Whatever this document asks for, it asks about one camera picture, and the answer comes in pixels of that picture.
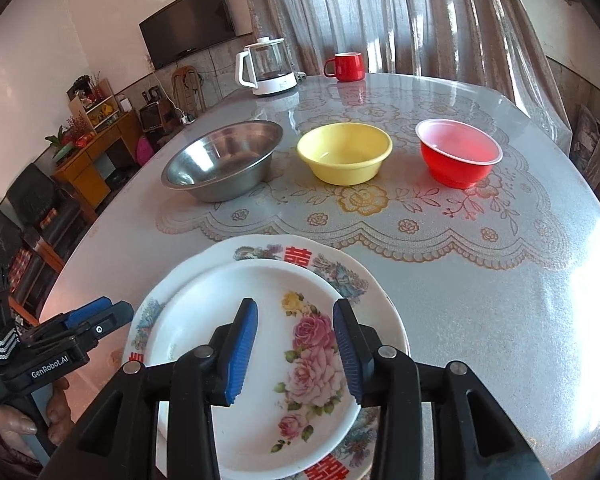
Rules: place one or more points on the white plate red characters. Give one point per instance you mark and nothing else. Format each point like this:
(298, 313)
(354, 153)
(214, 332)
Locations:
(352, 457)

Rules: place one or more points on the wooden desk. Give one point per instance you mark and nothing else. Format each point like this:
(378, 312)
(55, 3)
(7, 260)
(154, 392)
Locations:
(88, 168)

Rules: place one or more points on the black armchair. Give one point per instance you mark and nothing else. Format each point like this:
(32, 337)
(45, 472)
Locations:
(30, 279)
(44, 205)

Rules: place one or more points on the person's left hand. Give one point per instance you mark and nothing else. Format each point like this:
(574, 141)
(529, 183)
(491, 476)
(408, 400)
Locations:
(15, 424)

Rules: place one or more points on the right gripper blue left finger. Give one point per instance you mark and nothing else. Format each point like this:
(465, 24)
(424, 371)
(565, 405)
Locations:
(232, 347)

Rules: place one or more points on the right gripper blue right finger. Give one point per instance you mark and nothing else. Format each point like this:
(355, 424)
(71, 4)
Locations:
(357, 344)

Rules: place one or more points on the white plate pink roses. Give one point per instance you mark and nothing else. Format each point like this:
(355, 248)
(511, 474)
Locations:
(294, 408)

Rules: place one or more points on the red ceramic mug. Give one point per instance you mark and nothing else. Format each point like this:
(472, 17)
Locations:
(345, 67)

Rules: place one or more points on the wooden chair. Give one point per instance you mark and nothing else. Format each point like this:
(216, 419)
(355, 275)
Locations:
(187, 92)

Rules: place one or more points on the white glass electric kettle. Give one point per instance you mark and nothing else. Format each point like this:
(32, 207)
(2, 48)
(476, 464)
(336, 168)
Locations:
(265, 68)

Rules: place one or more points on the red plastic bowl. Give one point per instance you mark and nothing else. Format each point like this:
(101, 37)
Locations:
(456, 154)

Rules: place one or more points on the grey sheer curtain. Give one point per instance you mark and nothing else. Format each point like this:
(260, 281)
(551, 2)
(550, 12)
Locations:
(487, 42)

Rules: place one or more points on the large stainless steel bowl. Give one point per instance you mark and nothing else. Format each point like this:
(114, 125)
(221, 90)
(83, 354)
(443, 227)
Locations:
(225, 163)

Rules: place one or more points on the black wall television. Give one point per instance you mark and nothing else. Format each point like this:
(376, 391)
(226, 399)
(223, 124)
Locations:
(184, 27)

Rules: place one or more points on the yellow plastic bowl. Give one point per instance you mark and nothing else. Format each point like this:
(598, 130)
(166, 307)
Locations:
(345, 153)

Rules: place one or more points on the wooden shelf with items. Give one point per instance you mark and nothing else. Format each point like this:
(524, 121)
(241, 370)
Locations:
(92, 101)

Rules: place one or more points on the pink bag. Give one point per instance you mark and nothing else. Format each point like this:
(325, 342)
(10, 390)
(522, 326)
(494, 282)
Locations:
(144, 151)

